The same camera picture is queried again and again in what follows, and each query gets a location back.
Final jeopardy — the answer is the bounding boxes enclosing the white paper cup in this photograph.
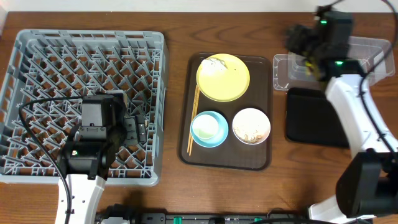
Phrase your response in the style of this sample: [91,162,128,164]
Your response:
[192,114,219,139]

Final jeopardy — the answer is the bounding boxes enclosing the wooden chopstick right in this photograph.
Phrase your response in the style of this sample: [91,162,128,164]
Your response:
[188,85,201,156]

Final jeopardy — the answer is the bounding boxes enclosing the wooden chopstick left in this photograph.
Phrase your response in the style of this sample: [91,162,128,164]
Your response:
[187,85,200,156]

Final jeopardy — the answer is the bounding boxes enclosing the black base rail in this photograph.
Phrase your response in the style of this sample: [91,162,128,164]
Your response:
[94,204,303,224]

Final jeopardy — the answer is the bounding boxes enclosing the clear plastic waste bin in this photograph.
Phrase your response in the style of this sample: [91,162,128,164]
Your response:
[273,36,396,91]

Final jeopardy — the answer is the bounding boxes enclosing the black waste tray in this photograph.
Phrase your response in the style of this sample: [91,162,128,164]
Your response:
[285,87,349,148]

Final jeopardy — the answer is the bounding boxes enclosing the light blue saucer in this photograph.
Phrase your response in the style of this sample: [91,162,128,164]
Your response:
[190,111,228,148]

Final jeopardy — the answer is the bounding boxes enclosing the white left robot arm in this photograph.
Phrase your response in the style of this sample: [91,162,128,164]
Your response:
[56,90,145,223]

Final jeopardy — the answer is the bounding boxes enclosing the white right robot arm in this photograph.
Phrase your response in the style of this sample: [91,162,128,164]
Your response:
[286,22,397,223]

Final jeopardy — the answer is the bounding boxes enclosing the grey plastic dishwasher rack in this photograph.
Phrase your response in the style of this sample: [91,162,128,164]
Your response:
[1,29,169,186]

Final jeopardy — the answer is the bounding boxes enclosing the yellow round plate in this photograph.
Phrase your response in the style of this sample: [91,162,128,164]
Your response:
[196,54,251,102]

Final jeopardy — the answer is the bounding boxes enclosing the white paper napkin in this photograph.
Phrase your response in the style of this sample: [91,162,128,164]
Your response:
[201,57,228,73]

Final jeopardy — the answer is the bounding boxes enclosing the dark brown serving tray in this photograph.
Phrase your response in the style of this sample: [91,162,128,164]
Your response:
[178,53,273,170]

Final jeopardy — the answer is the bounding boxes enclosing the white bowl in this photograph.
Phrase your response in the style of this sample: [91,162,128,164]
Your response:
[232,108,271,145]

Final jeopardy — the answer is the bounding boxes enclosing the wooden chopstick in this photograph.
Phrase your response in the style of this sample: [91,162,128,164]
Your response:
[188,85,201,156]
[187,85,200,156]

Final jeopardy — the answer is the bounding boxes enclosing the green snack wrapper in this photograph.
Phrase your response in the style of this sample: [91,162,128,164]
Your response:
[304,59,320,80]

